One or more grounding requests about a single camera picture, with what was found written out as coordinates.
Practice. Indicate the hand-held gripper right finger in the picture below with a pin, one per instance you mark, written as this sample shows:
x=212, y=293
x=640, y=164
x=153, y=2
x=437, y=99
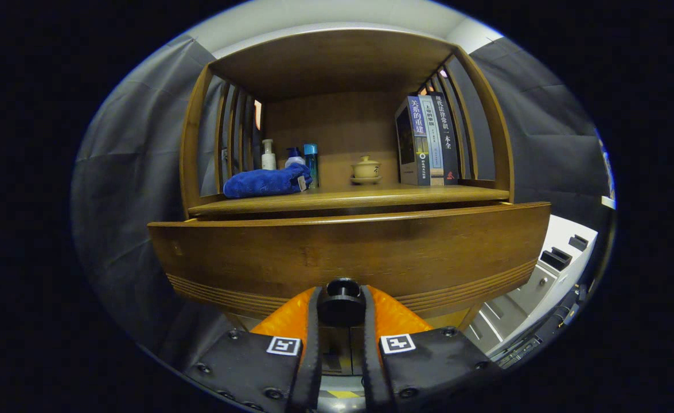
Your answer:
x=371, y=367

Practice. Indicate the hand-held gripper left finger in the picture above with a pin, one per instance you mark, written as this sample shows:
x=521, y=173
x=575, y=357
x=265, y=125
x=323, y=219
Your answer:
x=312, y=367

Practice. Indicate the black drawer knob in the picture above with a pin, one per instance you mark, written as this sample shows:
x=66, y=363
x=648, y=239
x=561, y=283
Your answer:
x=341, y=301

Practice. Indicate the wooden drawer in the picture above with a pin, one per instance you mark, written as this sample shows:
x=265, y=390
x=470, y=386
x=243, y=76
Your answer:
x=342, y=252

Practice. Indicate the wooden countertop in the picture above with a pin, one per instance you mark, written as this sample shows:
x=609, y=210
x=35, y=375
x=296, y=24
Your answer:
x=359, y=198

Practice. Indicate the wooden cabinet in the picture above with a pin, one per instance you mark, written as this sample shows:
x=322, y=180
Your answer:
x=336, y=63

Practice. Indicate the blue folded towel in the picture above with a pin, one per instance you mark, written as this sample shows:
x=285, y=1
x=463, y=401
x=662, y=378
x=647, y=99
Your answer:
x=262, y=182

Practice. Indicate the beige lidded teacup with saucer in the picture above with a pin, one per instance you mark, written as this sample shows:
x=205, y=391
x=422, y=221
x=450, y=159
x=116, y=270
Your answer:
x=366, y=170

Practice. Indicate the teal slim bottle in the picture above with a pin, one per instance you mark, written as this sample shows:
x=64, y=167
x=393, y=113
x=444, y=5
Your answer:
x=311, y=163

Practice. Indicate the white bottle blue cap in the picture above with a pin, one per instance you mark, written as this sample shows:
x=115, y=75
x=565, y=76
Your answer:
x=294, y=158

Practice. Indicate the white pump bottle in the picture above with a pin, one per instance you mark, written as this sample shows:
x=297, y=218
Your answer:
x=268, y=160

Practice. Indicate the light blue spine book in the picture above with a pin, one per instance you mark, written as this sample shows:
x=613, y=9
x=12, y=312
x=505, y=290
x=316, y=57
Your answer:
x=432, y=143

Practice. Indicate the black backdrop cloth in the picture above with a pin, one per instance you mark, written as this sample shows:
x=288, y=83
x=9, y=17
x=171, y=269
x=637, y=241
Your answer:
x=130, y=189

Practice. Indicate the small white shelf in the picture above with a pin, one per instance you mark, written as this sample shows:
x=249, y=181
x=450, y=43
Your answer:
x=608, y=202

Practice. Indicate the blue patterned gift bag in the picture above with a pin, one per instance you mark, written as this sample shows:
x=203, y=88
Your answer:
x=607, y=169

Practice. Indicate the black plastic bracket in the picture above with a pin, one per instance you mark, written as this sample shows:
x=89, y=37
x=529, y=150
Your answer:
x=579, y=242
x=554, y=259

